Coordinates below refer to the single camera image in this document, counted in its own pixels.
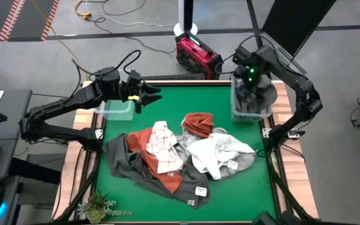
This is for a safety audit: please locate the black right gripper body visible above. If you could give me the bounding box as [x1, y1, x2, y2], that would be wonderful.
[232, 46, 264, 92]

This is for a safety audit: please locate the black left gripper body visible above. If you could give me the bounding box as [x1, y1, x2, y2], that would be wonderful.
[120, 69, 147, 114]

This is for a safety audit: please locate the grey checked towel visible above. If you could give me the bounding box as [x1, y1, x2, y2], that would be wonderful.
[234, 74, 278, 114]

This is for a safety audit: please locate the large orange towel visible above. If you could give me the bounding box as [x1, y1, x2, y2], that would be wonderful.
[126, 127, 184, 194]

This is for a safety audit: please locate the white red-checked towel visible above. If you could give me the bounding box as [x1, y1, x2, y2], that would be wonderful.
[145, 121, 184, 175]

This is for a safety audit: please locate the small orange towel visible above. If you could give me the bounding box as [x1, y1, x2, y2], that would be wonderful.
[181, 112, 215, 140]

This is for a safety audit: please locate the white fine waffle towel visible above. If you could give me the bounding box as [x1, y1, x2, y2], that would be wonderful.
[174, 124, 200, 165]

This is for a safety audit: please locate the dark grey plain towel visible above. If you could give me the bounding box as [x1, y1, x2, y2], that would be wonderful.
[102, 132, 211, 209]

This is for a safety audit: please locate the plain white towel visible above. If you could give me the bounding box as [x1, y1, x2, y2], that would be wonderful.
[186, 132, 256, 181]

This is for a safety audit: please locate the light grey coarse waffle towel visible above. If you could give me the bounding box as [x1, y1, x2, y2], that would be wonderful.
[211, 126, 257, 181]

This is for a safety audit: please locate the clear plastic bin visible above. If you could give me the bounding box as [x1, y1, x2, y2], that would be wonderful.
[93, 99, 136, 122]
[230, 74, 274, 123]

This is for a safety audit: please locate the red power station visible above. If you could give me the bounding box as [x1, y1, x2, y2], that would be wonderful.
[174, 30, 224, 81]

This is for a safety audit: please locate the black standing panel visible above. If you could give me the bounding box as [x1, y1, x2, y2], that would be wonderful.
[260, 0, 338, 58]

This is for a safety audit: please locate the white pole stand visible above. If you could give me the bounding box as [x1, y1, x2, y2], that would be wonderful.
[173, 0, 199, 37]

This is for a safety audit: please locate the green succulent plant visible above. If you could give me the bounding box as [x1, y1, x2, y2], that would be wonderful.
[76, 190, 134, 225]

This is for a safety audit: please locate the grey desk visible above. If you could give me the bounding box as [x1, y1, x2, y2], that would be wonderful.
[0, 88, 33, 225]

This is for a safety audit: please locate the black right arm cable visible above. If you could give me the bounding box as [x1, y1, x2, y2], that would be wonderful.
[214, 33, 283, 76]

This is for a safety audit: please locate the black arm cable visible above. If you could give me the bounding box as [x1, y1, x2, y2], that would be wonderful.
[214, 33, 283, 76]
[71, 49, 143, 78]

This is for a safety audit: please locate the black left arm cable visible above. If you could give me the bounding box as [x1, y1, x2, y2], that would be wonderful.
[71, 49, 143, 78]

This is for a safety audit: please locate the black floor cable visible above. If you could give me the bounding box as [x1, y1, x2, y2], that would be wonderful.
[92, 17, 178, 54]

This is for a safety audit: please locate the white floor cable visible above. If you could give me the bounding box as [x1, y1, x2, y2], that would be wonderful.
[84, 0, 177, 29]

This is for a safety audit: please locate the thin yellow hanging cable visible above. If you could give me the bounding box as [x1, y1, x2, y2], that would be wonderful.
[29, 0, 88, 83]

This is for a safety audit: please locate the yellow extension cord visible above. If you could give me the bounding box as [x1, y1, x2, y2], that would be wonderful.
[72, 0, 93, 22]

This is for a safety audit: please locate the black frame strut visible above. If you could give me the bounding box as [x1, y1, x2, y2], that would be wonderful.
[54, 149, 103, 222]
[266, 146, 314, 222]

